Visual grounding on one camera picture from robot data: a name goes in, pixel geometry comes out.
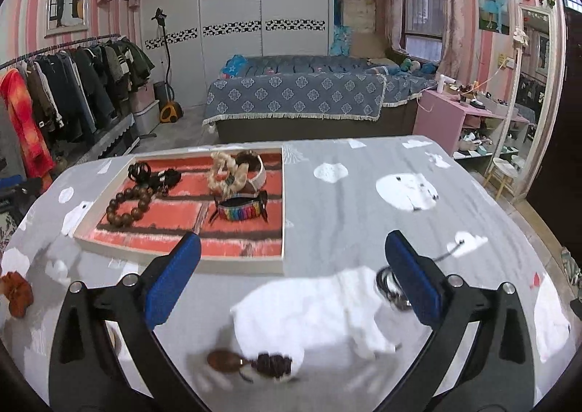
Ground dark door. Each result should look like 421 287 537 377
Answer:
543 0 582 267

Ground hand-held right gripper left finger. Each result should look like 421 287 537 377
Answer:
48 231 203 412

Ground black leather bracelet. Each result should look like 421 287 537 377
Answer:
375 239 465 310

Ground white storage box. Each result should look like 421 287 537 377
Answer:
132 87 160 133

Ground orange scrunchie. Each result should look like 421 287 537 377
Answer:
0 271 35 319

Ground yellow garment steamer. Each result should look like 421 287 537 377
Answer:
152 7 183 124

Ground row of hanging clothes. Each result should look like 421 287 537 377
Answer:
0 37 155 181

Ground brown pendant bead bracelet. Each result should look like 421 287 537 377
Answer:
207 348 294 383

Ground barred window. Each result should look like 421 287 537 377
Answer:
402 0 444 63

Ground metal clothes rack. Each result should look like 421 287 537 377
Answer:
0 32 123 72

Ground pink cabinet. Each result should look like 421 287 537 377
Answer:
414 89 530 158

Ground white stool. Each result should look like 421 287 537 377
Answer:
484 156 519 199

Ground black scrunchie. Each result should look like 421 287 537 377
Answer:
148 168 183 197

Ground green slippers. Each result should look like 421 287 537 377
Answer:
561 247 582 288

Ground grey polar bear tablecloth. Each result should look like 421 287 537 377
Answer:
0 135 574 412

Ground white standing mirror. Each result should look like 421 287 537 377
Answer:
484 3 562 204

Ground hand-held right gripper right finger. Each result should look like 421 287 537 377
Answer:
384 230 536 412

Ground cream scrunchie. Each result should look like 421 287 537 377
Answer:
208 151 251 195

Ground sofa with blue cover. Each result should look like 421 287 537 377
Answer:
202 53 439 144

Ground narrow pink curtain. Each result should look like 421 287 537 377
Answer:
383 0 407 53

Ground white strap wristwatch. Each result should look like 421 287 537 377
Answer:
234 152 267 192

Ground rainbow bead bracelet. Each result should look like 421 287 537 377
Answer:
208 191 270 225

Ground long pink curtain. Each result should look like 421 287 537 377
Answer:
436 0 478 81

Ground brown wooden bead bracelet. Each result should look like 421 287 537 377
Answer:
105 185 153 227

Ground white hair dryer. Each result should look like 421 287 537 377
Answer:
435 73 458 95

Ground red lined jewelry tray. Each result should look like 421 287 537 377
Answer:
73 144 287 276

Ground couple wall poster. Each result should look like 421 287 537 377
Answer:
476 0 510 35

